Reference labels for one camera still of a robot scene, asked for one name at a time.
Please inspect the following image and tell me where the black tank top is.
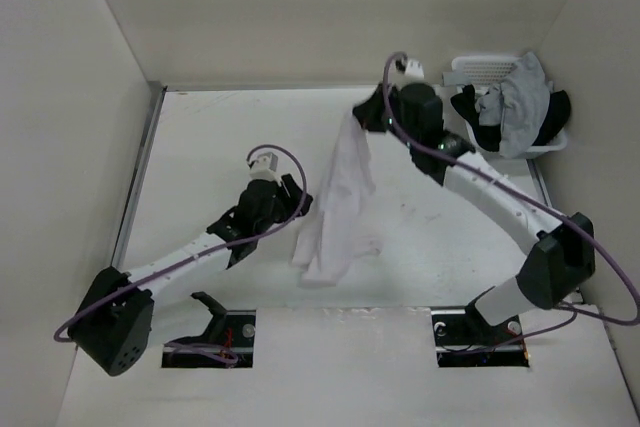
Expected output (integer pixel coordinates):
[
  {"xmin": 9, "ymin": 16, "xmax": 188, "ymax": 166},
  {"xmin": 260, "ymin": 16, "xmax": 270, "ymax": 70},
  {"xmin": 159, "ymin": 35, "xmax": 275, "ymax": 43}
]
[{"xmin": 450, "ymin": 85, "xmax": 571, "ymax": 153}]

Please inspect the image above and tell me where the white tank top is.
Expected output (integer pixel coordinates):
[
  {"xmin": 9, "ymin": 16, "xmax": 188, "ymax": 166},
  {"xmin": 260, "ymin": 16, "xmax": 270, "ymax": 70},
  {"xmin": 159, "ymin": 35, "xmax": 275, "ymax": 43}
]
[{"xmin": 291, "ymin": 113, "xmax": 382, "ymax": 289}]

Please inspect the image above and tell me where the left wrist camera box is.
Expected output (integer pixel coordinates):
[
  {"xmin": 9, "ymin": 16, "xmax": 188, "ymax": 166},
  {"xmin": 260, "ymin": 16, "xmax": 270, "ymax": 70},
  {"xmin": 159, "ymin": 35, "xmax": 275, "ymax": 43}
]
[{"xmin": 248, "ymin": 151, "xmax": 281, "ymax": 183}]

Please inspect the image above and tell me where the white plastic laundry basket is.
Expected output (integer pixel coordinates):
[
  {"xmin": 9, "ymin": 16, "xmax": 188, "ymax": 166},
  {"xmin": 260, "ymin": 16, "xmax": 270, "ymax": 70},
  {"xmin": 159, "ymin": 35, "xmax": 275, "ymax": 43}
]
[{"xmin": 442, "ymin": 54, "xmax": 568, "ymax": 160}]

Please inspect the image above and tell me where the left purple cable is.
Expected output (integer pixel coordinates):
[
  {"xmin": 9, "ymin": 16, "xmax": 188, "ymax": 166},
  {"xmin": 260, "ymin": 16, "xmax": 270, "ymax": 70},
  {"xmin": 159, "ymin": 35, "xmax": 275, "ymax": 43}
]
[{"xmin": 53, "ymin": 145, "xmax": 314, "ymax": 344}]

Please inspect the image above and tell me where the grey tank top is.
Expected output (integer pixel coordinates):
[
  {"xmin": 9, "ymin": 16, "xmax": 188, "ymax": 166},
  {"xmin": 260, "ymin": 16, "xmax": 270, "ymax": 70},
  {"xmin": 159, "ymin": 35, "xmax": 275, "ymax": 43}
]
[{"xmin": 475, "ymin": 52, "xmax": 552, "ymax": 158}]

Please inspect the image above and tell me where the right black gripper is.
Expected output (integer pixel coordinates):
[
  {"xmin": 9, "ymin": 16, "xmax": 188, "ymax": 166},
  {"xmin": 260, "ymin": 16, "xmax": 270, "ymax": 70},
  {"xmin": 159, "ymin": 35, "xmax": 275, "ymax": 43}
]
[{"xmin": 351, "ymin": 82, "xmax": 419, "ymax": 149}]

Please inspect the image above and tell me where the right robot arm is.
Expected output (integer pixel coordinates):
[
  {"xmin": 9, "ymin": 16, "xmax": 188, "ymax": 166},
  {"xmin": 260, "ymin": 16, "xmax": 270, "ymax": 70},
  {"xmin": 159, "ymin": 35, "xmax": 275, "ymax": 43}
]
[{"xmin": 352, "ymin": 83, "xmax": 595, "ymax": 343}]

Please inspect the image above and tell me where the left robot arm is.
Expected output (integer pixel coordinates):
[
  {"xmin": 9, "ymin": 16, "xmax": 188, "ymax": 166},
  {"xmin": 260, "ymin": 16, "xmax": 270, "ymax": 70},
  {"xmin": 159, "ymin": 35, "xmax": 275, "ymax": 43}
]
[{"xmin": 56, "ymin": 174, "xmax": 313, "ymax": 376}]

